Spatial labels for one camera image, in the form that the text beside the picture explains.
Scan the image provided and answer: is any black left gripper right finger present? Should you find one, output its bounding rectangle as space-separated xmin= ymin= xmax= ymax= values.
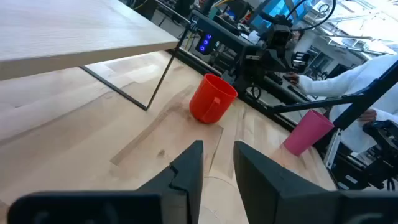
xmin=233 ymin=140 xmax=343 ymax=224

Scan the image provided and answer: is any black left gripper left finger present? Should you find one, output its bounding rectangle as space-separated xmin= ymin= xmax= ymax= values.
xmin=136 ymin=140 xmax=205 ymax=224

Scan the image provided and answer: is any pink plastic cup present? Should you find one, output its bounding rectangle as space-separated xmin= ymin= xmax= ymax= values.
xmin=282 ymin=109 xmax=335 ymax=156

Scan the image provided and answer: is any red plastic mug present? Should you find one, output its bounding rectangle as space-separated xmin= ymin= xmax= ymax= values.
xmin=188 ymin=73 xmax=239 ymax=124

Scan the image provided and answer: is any monitor with blue screen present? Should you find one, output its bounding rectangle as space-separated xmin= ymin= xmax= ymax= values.
xmin=250 ymin=0 xmax=300 ymax=29

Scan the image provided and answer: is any black box with blue lights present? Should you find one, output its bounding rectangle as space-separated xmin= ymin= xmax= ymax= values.
xmin=189 ymin=9 xmax=249 ymax=63

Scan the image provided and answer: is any person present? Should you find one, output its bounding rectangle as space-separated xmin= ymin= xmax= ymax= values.
xmin=287 ymin=54 xmax=398 ymax=154

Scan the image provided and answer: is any black equipment beside table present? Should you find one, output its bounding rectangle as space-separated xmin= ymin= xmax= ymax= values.
xmin=329 ymin=119 xmax=398 ymax=192

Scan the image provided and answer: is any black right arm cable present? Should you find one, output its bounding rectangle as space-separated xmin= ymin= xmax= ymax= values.
xmin=284 ymin=0 xmax=338 ymax=32

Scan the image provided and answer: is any wooden shelf with black frame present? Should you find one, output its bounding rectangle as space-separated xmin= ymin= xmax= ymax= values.
xmin=0 ymin=0 xmax=192 ymax=111

